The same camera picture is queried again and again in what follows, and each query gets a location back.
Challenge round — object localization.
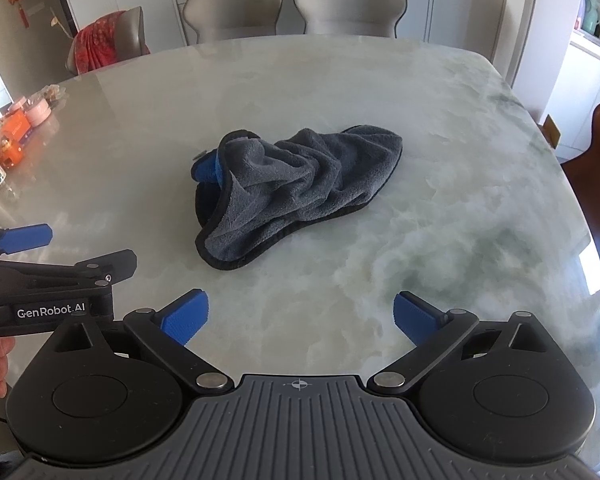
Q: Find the red patterned cloth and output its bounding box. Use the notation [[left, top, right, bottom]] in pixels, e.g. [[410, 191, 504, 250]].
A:
[[72, 11, 123, 75]]

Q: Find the beige dining chair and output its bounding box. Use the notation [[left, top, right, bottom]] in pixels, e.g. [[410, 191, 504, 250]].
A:
[[183, 0, 283, 44], [294, 0, 408, 38]]

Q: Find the orange box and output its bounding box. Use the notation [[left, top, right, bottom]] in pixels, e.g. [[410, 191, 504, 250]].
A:
[[0, 108, 33, 146]]

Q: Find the chair with red cloth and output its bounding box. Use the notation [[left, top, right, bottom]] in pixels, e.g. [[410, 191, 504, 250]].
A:
[[66, 6, 150, 75]]

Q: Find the grey and blue towel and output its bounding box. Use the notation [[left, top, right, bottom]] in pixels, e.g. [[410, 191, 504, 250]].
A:
[[190, 125, 403, 271]]

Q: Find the teal ceramic jug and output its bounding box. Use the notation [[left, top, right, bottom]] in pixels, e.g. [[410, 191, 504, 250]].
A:
[[581, 0, 600, 35]]

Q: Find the beige dining chair right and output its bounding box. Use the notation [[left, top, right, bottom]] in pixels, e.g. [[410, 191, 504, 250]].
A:
[[294, 0, 408, 38]]

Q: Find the beige dining chair left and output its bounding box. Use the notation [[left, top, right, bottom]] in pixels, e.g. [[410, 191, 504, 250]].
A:
[[183, 0, 283, 44]]

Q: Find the pink round tin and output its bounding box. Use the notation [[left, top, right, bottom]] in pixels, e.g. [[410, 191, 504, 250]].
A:
[[23, 96, 52, 128]]

